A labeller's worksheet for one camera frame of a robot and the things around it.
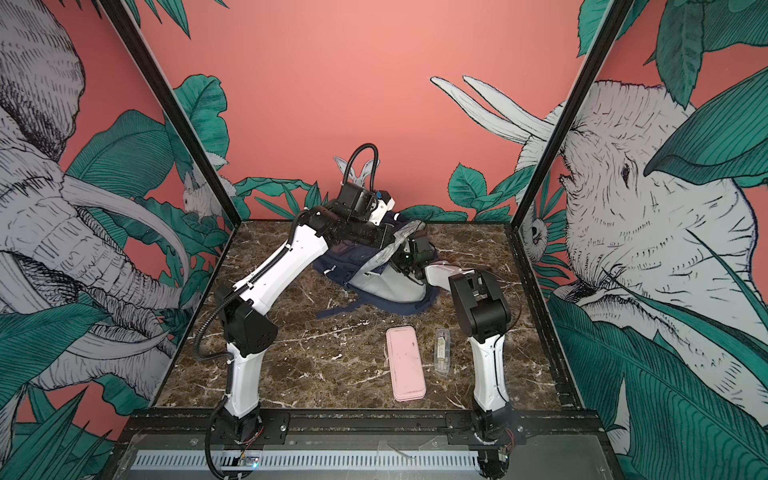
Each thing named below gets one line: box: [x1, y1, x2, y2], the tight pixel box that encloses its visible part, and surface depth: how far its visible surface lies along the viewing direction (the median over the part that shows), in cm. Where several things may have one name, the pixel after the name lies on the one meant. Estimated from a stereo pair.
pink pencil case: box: [386, 326, 427, 403], surface depth 84 cm
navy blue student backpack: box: [313, 213, 437, 319], surface depth 96 cm
